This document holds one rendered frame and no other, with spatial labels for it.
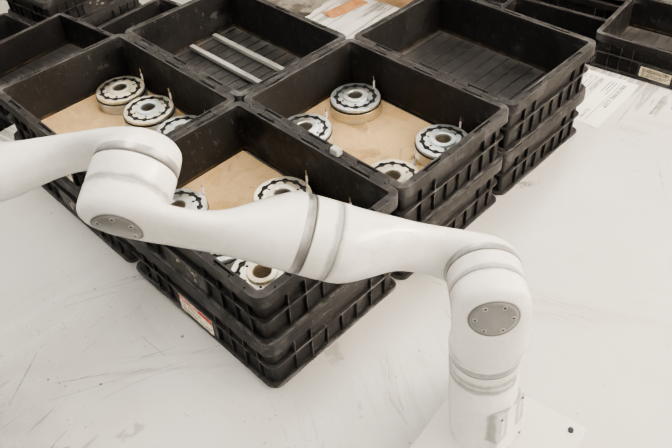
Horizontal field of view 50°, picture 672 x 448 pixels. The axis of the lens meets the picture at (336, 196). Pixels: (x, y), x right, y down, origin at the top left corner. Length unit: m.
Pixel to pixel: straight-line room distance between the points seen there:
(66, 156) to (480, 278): 0.47
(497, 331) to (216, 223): 0.34
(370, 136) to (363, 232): 0.64
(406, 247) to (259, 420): 0.44
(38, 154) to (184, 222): 0.19
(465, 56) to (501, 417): 0.90
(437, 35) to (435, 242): 0.95
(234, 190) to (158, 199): 0.57
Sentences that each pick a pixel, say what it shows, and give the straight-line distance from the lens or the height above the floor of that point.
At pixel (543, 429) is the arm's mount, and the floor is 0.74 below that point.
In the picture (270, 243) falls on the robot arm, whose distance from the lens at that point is 0.76.
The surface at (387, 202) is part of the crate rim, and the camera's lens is 1.10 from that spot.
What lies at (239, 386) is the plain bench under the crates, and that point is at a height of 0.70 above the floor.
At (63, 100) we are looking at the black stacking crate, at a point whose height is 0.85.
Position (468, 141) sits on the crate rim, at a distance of 1.23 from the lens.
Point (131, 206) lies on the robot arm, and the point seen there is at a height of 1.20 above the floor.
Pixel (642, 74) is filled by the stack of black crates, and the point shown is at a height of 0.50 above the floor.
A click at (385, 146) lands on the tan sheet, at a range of 1.37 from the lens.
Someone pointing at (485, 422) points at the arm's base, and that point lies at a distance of 1.00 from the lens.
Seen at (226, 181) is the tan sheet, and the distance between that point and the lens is 1.33.
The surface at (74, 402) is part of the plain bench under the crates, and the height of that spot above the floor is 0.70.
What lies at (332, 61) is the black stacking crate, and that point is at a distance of 1.49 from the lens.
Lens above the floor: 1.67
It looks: 42 degrees down
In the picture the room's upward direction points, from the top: 4 degrees counter-clockwise
